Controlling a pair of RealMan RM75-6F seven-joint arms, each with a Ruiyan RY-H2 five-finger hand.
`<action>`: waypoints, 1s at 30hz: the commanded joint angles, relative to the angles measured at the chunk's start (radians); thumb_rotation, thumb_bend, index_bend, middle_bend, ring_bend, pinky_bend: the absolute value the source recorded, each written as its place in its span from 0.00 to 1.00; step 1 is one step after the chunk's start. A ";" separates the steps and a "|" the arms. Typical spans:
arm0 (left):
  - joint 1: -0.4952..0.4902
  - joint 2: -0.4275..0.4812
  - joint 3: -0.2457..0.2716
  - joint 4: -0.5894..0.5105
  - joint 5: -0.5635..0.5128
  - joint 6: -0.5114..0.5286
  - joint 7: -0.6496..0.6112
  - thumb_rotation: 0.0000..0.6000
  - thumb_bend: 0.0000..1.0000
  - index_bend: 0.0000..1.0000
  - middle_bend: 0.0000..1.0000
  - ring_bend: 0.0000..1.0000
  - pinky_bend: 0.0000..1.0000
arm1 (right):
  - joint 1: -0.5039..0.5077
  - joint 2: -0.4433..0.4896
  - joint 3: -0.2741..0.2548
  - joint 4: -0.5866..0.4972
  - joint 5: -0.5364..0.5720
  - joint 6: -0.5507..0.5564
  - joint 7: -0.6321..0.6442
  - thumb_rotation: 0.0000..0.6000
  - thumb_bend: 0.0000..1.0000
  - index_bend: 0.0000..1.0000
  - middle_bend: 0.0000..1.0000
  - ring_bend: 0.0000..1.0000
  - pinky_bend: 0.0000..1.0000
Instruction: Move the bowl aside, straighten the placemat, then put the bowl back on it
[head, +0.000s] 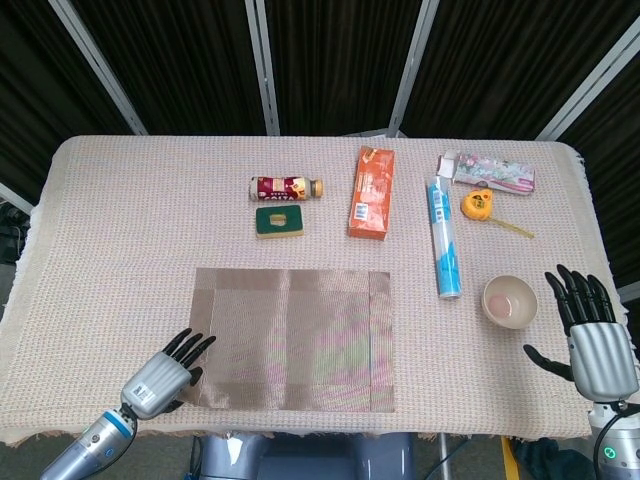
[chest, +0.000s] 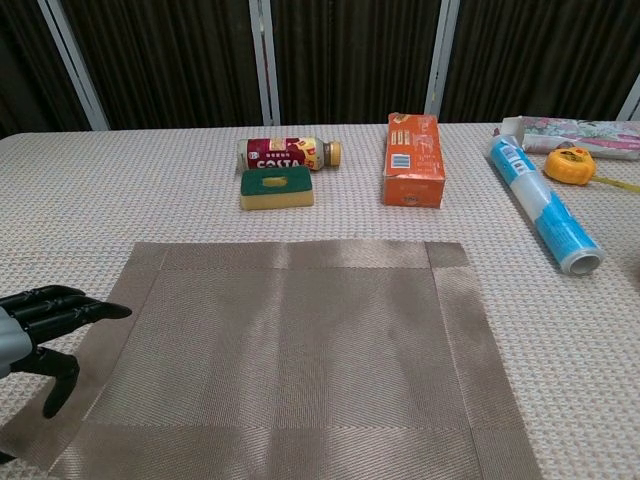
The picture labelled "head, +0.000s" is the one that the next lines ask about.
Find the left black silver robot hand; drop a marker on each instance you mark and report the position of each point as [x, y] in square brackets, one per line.
[155, 382]

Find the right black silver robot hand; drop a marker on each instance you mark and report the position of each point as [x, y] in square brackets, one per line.
[605, 357]

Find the beige bowl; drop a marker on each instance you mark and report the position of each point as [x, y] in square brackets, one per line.
[520, 310]

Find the brown woven placemat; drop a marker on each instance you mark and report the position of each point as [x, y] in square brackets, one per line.
[300, 340]

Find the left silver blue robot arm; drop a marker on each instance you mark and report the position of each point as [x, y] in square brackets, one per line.
[85, 447]

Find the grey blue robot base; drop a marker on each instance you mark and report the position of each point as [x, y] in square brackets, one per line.
[300, 455]

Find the dark teal bag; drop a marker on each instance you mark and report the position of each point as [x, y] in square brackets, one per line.
[550, 460]

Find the yellow strip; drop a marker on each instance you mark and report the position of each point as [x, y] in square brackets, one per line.
[510, 460]

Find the beige woven tablecloth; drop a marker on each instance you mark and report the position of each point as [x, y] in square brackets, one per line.
[125, 225]

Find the dark pleated partition panel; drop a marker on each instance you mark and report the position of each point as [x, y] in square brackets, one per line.
[35, 100]
[500, 65]
[335, 65]
[615, 175]
[175, 65]

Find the grey metal table leg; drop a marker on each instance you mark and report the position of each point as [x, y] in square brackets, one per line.
[443, 457]

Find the green yellow sponge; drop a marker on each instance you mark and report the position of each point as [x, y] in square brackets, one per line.
[265, 225]

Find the yellow tape measure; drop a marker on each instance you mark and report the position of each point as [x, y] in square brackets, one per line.
[477, 202]

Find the blue white cling film roll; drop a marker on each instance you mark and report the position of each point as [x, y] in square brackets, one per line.
[442, 235]

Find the black equipment stand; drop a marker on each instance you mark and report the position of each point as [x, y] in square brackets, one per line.
[10, 235]

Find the floral print box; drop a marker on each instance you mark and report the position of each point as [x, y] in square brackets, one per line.
[495, 172]

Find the red Costa coffee bottle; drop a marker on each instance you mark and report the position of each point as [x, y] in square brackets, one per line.
[280, 188]

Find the orange carton box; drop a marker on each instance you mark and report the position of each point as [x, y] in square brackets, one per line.
[372, 195]

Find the grey metal partition post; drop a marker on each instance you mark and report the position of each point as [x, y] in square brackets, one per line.
[95, 65]
[590, 85]
[15, 196]
[411, 75]
[630, 291]
[265, 75]

